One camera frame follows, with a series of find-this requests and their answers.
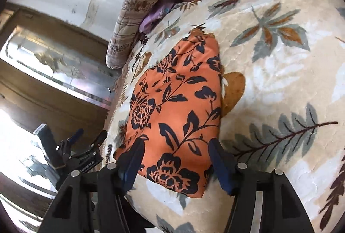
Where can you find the cream leaf print blanket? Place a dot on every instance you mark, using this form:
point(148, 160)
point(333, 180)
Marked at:
point(269, 74)

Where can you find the purple cloth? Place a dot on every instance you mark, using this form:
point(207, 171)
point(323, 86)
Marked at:
point(156, 16)

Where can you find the striped beige bolster pillow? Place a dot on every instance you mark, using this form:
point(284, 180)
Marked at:
point(140, 6)

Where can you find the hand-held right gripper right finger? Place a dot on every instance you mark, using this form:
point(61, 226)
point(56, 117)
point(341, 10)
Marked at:
point(219, 161)

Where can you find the wooden door with etched glass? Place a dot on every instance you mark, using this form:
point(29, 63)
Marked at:
point(54, 87)

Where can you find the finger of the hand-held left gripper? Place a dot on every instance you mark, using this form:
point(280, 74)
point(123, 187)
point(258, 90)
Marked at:
point(73, 138)
point(97, 140)

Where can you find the orange black floral garment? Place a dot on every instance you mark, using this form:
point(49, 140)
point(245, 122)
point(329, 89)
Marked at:
point(175, 114)

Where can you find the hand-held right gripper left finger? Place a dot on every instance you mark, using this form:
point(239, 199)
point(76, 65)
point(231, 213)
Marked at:
point(134, 160)

